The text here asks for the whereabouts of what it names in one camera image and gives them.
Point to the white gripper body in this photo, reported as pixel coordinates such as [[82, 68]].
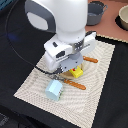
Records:
[[61, 57]]

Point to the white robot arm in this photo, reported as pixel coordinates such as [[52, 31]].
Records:
[[67, 20]]

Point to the beige bowl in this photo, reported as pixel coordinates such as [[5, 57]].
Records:
[[123, 14]]

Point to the light blue milk carton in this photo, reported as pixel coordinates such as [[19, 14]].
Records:
[[54, 90]]

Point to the yellow butter box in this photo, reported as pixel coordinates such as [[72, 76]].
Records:
[[76, 72]]

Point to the white woven placemat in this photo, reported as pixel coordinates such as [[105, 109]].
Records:
[[75, 105]]

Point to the wooden handled fork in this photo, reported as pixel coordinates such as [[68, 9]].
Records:
[[72, 83]]

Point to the right grey pot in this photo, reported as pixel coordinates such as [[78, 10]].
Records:
[[95, 11]]

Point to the round wooden plate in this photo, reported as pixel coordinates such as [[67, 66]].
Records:
[[68, 75]]

